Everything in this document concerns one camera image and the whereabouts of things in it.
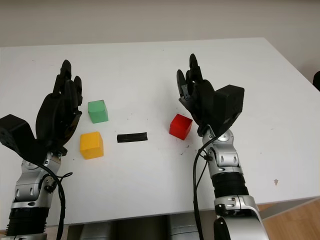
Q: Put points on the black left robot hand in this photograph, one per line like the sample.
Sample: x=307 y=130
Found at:
x=53 y=115

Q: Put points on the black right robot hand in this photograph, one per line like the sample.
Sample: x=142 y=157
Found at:
x=203 y=100

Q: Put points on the red wooden block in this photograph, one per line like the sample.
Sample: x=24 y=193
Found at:
x=180 y=126

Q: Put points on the green wooden block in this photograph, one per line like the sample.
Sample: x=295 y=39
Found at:
x=98 y=111

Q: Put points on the yellow wooden block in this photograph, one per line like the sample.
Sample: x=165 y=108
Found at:
x=91 y=145

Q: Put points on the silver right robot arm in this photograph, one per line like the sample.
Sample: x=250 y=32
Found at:
x=225 y=160

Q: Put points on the black tape strip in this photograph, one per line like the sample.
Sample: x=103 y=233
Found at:
x=132 y=137

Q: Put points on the black object at room edge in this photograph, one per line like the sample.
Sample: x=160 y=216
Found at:
x=317 y=81

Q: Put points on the grey robot torso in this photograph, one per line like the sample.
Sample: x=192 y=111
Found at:
x=140 y=228

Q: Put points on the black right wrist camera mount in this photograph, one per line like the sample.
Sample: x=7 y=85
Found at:
x=230 y=105

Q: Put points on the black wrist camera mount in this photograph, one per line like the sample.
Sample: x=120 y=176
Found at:
x=230 y=105
x=15 y=135

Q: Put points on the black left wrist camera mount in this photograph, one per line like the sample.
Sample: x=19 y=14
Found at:
x=15 y=135

